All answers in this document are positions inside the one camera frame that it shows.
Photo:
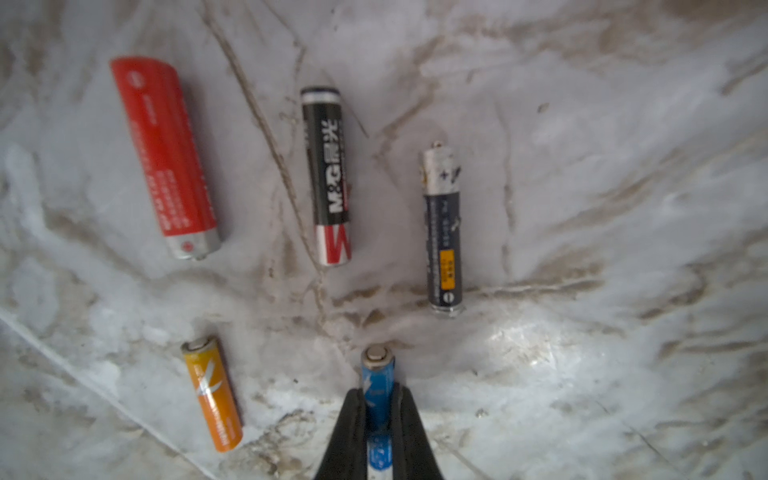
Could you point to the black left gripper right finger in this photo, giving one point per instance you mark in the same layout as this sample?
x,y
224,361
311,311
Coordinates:
x,y
412,455

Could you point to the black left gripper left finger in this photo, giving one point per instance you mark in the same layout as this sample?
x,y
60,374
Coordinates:
x,y
345,457

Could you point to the blue battery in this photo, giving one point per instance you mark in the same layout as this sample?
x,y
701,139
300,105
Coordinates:
x,y
378,379

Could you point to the small orange battery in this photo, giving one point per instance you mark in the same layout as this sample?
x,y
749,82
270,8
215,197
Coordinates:
x,y
210,380

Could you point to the grey black yellow battery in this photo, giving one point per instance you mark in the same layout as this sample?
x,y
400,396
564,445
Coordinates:
x,y
440,173

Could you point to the black red white battery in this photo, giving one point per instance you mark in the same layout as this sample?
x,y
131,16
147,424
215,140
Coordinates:
x,y
325,147

